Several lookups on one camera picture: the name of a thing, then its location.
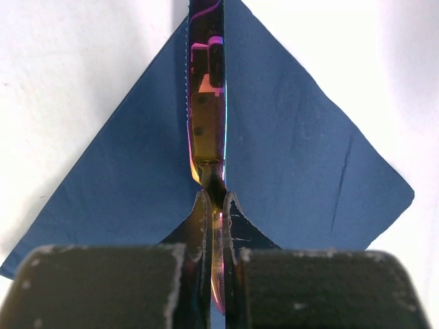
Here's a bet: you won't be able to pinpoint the iridescent metal knife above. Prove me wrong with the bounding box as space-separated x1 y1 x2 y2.
187 1 227 313

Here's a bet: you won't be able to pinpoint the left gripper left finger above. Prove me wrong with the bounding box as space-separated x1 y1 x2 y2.
1 191 211 328

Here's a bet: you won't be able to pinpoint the dark blue paper napkin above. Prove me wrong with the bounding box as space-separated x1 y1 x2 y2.
1 1 414 278

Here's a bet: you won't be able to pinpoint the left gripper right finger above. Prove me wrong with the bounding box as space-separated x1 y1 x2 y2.
223 192 429 328

